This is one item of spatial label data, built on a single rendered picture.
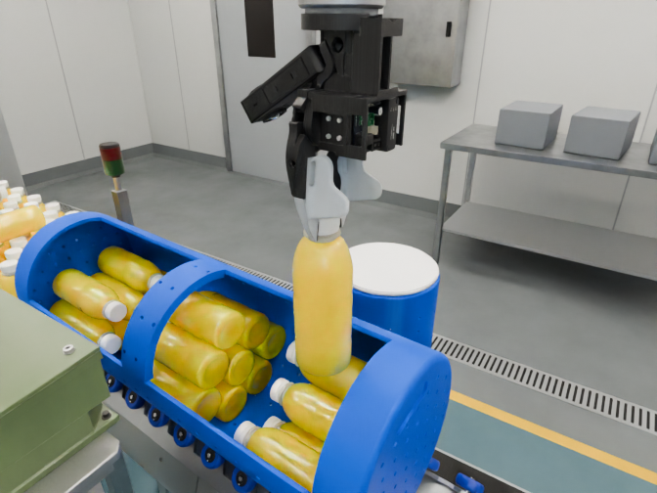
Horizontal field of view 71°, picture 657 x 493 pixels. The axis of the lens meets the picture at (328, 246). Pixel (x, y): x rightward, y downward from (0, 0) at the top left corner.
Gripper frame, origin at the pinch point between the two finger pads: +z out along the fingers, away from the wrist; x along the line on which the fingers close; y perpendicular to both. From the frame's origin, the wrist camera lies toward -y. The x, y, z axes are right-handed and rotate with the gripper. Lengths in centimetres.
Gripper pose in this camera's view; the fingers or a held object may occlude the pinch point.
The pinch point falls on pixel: (322, 220)
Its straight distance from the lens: 49.7
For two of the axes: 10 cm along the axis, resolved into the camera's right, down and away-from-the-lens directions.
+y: 8.1, 2.7, -5.2
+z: -0.1, 9.0, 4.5
